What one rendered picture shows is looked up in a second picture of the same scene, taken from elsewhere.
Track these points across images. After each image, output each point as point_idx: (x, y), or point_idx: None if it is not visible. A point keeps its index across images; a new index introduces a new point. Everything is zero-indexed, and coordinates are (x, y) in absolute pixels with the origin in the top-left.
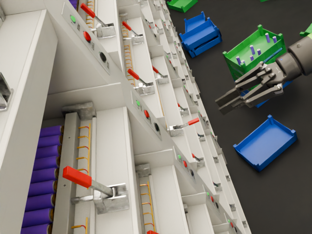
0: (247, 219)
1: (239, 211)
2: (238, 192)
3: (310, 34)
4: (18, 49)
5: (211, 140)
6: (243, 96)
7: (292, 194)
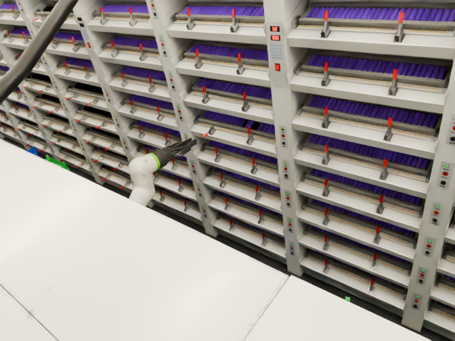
0: (242, 248)
1: (239, 234)
2: (261, 258)
3: (154, 155)
4: (143, 26)
5: (278, 232)
6: (181, 143)
7: None
